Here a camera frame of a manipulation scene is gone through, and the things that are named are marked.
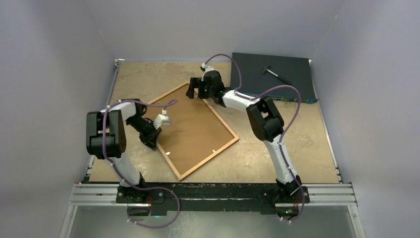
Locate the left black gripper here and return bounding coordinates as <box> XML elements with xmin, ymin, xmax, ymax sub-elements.
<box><xmin>125</xmin><ymin>116</ymin><xmax>162</xmax><ymax>150</ymax></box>

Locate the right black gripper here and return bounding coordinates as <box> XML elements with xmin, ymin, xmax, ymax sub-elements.
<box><xmin>185</xmin><ymin>78</ymin><xmax>214</xmax><ymax>100</ymax></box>

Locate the orange wooden picture frame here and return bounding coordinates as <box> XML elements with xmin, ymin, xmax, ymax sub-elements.
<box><xmin>144</xmin><ymin>81</ymin><xmax>240</xmax><ymax>181</ymax></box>

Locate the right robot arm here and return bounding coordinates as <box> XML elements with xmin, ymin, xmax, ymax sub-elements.
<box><xmin>186</xmin><ymin>70</ymin><xmax>303</xmax><ymax>202</ymax></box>

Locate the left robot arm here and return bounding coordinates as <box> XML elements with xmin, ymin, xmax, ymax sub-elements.
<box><xmin>86</xmin><ymin>99</ymin><xmax>171</xmax><ymax>203</ymax></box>

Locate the small black hammer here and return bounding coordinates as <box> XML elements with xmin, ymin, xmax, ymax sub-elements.
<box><xmin>262</xmin><ymin>65</ymin><xmax>292</xmax><ymax>86</ymax></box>

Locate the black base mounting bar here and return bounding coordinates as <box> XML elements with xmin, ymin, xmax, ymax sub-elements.
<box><xmin>116</xmin><ymin>182</ymin><xmax>310</xmax><ymax>216</ymax></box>

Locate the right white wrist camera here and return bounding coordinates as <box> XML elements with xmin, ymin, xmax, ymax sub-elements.
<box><xmin>200</xmin><ymin>63</ymin><xmax>214</xmax><ymax>81</ymax></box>

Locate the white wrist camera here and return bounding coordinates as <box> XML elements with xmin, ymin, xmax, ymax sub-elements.
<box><xmin>153</xmin><ymin>109</ymin><xmax>171</xmax><ymax>129</ymax></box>
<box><xmin>200</xmin><ymin>63</ymin><xmax>214</xmax><ymax>81</ymax></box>

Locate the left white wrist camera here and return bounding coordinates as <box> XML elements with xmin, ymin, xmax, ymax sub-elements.
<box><xmin>153</xmin><ymin>109</ymin><xmax>171</xmax><ymax>129</ymax></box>

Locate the dark network switch box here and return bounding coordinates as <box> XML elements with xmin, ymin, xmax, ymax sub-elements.
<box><xmin>230</xmin><ymin>53</ymin><xmax>317</xmax><ymax>104</ymax></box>

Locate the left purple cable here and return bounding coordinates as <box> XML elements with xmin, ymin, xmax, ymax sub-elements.
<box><xmin>102</xmin><ymin>98</ymin><xmax>181</xmax><ymax>230</ymax></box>

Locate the aluminium rail frame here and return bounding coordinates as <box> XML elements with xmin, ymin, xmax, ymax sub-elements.
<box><xmin>59</xmin><ymin>59</ymin><xmax>367</xmax><ymax>238</ymax></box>

